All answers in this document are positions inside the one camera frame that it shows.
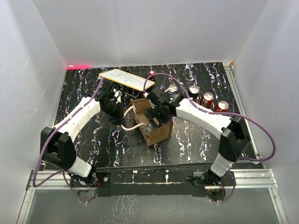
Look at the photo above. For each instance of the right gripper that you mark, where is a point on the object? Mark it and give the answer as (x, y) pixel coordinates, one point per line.
(151, 113)

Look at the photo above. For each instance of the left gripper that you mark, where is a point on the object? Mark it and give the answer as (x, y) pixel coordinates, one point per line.
(119, 118)

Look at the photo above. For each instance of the purple drink can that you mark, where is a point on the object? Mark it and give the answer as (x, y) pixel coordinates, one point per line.
(172, 88)

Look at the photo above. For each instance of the black drink can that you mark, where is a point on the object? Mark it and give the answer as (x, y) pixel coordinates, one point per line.
(193, 92)

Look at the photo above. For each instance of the red Coke can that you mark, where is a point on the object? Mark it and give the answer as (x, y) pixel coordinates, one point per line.
(206, 100)
(221, 106)

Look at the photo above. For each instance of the blue energy drink can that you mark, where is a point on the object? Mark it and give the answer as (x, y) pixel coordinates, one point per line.
(149, 127)

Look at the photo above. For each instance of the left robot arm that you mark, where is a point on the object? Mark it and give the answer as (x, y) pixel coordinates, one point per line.
(57, 143)

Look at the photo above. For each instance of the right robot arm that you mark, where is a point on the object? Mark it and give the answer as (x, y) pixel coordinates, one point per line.
(232, 132)

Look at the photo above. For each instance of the white tablet with stand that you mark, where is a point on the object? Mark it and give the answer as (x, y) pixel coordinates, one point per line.
(128, 83)

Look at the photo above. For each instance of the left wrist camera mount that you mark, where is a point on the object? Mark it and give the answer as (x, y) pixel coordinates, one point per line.
(117, 96)

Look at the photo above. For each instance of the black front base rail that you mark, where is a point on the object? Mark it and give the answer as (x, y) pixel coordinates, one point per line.
(159, 180)

